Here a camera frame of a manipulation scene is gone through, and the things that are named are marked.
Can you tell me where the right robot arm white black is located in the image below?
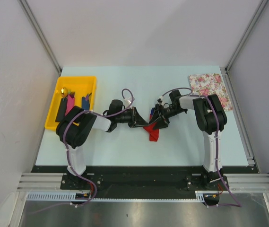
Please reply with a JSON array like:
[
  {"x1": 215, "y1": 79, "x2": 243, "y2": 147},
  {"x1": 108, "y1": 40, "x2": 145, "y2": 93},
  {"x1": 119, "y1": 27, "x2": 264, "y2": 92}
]
[{"x1": 148, "y1": 88, "x2": 227, "y2": 190}]

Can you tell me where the red paper napkin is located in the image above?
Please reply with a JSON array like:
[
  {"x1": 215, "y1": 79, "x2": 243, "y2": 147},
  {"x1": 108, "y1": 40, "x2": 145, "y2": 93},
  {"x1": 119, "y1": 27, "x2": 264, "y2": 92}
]
[{"x1": 143, "y1": 123, "x2": 159, "y2": 142}]

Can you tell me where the floral placemat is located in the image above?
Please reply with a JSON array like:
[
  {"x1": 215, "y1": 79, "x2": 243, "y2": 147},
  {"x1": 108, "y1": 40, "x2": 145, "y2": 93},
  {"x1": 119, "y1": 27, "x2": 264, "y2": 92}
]
[{"x1": 189, "y1": 73, "x2": 233, "y2": 111}]

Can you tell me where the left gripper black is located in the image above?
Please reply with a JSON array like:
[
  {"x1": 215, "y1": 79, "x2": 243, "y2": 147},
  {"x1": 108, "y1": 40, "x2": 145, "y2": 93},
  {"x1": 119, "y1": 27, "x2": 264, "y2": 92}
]
[{"x1": 116, "y1": 107, "x2": 148, "y2": 129}]

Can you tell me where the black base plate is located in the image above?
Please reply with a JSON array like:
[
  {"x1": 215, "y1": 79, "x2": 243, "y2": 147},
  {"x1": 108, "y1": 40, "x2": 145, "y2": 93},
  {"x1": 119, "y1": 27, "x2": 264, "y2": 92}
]
[{"x1": 31, "y1": 166, "x2": 256, "y2": 200}]

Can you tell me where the black napkin roll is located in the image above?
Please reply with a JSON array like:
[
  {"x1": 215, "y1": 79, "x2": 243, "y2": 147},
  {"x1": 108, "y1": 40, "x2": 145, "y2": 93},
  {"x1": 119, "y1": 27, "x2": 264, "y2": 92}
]
[{"x1": 55, "y1": 97, "x2": 68, "y2": 122}]

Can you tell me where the navy napkin roll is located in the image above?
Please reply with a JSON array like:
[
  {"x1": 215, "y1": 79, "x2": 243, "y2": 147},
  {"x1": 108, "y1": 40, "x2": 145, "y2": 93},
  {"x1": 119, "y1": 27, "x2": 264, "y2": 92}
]
[{"x1": 81, "y1": 93, "x2": 92, "y2": 110}]

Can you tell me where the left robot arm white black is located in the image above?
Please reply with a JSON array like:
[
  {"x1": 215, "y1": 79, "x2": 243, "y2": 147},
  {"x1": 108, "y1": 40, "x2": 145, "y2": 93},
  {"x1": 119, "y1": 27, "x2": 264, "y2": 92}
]
[{"x1": 56, "y1": 99, "x2": 148, "y2": 189}]

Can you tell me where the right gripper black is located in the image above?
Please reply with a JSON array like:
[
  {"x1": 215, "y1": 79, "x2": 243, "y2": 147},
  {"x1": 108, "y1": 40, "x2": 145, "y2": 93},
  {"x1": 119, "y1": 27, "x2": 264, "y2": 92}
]
[{"x1": 148, "y1": 104, "x2": 185, "y2": 131}]

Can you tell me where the pink napkin roll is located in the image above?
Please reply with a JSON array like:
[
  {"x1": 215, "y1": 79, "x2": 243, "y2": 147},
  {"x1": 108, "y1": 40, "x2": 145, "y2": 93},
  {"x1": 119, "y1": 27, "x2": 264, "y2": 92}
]
[{"x1": 65, "y1": 95, "x2": 75, "y2": 115}]

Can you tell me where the yellow plastic tray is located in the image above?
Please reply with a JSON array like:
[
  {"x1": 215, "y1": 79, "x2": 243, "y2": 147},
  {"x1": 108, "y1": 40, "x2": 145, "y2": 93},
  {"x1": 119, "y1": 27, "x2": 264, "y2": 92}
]
[{"x1": 44, "y1": 76, "x2": 96, "y2": 131}]

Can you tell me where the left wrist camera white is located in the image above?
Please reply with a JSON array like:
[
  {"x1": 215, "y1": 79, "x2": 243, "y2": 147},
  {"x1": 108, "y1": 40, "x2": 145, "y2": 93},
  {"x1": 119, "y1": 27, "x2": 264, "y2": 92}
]
[{"x1": 124, "y1": 96, "x2": 135, "y2": 106}]

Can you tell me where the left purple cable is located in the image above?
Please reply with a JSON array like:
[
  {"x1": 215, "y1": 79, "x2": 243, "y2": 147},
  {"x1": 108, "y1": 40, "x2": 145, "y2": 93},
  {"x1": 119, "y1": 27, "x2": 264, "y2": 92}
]
[{"x1": 62, "y1": 88, "x2": 135, "y2": 209}]

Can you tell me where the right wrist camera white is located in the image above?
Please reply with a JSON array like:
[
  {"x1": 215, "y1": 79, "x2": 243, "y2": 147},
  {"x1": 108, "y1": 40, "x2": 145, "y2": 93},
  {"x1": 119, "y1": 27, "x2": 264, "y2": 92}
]
[{"x1": 157, "y1": 96, "x2": 164, "y2": 105}]

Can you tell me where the gold spoon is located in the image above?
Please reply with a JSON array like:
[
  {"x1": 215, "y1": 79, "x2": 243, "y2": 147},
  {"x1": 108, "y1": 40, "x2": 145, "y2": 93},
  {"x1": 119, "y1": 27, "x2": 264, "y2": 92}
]
[{"x1": 61, "y1": 87, "x2": 69, "y2": 98}]

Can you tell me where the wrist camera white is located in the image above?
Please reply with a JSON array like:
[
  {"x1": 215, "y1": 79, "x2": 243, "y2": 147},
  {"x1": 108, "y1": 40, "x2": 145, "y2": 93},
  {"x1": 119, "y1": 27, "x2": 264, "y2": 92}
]
[
  {"x1": 157, "y1": 96, "x2": 164, "y2": 105},
  {"x1": 124, "y1": 96, "x2": 135, "y2": 106}
]

